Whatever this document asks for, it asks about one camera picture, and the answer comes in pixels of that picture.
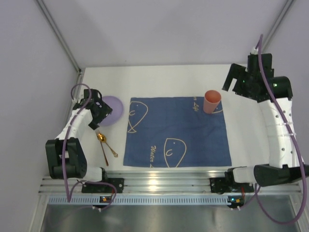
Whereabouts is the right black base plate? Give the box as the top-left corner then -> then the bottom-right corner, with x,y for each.
209,177 -> 254,194

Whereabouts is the aluminium corner post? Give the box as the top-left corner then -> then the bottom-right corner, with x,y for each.
34,0 -> 82,74
261,0 -> 296,52

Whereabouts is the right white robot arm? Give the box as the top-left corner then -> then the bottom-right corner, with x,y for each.
223,53 -> 309,187

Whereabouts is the aluminium mounting rail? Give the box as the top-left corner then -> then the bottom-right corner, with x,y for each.
39,170 -> 301,195

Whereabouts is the gold spoon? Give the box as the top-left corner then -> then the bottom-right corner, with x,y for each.
97,132 -> 118,158

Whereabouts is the orange plastic cup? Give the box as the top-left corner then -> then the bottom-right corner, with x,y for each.
203,90 -> 222,114

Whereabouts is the purple plastic plate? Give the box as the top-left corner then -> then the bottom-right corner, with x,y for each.
100,96 -> 124,127

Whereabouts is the blue embroidered cloth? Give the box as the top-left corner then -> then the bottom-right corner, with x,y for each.
123,97 -> 232,168

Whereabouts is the right aluminium corner post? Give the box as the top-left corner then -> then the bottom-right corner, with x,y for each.
261,0 -> 296,52

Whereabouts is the slotted cable duct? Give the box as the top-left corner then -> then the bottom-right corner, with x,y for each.
48,194 -> 243,205

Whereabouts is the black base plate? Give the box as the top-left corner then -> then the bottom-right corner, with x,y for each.
82,178 -> 125,193
209,177 -> 254,194

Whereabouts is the left aluminium corner post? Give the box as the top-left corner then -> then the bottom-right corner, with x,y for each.
34,0 -> 82,74

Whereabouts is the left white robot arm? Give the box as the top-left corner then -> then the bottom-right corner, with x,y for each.
45,89 -> 112,182

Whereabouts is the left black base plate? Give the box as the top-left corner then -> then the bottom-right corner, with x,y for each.
82,178 -> 125,193

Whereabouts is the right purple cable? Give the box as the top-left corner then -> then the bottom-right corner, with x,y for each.
241,33 -> 309,224

